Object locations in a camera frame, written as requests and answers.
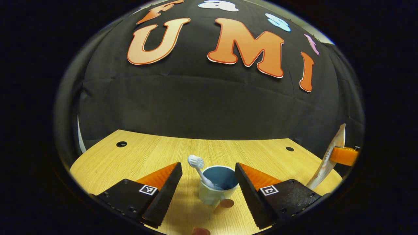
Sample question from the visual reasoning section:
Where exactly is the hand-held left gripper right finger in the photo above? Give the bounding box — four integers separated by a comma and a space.
235, 163, 330, 230

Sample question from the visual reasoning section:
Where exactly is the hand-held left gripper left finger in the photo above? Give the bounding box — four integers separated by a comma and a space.
90, 162, 183, 229

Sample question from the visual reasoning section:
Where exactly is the white toothpaste tube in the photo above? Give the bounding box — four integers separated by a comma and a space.
306, 123, 346, 190

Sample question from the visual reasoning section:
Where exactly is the light blue cup wooden handle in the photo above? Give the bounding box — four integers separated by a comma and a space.
199, 165, 239, 214

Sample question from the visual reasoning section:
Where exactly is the pale blue toothbrush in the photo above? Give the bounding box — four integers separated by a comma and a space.
187, 155, 224, 191

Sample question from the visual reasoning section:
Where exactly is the wooden desktop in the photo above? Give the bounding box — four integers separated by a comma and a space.
70, 130, 343, 235

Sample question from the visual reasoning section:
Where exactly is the black backdrop cloth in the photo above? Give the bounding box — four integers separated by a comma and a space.
56, 0, 365, 164

